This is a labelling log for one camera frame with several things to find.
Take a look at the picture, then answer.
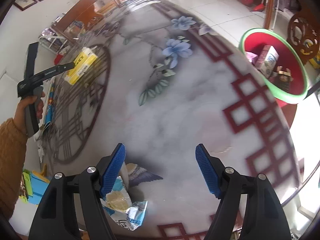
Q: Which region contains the yellow drink carton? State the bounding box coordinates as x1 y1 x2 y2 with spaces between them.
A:
64 47 98 86

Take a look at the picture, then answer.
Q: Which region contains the small brown carton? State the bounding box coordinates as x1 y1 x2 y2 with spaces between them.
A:
270 66 293 92

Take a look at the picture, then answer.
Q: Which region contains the white milk carton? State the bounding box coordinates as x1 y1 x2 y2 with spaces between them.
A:
254 45 279 79

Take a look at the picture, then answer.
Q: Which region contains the pink paper box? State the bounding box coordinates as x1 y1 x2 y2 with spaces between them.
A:
245 51 259 66

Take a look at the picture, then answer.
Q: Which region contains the left forearm brown sleeve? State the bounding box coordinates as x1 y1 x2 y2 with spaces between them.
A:
0 118 28 219

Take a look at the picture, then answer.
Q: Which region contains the left hand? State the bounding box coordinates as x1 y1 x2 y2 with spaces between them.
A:
13 92 45 138

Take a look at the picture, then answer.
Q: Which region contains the blue cartoon book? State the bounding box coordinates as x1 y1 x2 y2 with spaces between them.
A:
43 77 56 131

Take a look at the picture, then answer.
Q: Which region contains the blue white snack bag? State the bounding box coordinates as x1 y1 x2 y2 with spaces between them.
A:
101 176 148 231

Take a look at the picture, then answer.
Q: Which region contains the carved wooden chair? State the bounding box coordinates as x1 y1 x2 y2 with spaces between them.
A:
287 10 319 64

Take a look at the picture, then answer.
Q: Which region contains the red dustpan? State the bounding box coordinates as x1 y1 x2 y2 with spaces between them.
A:
252 3 265 12

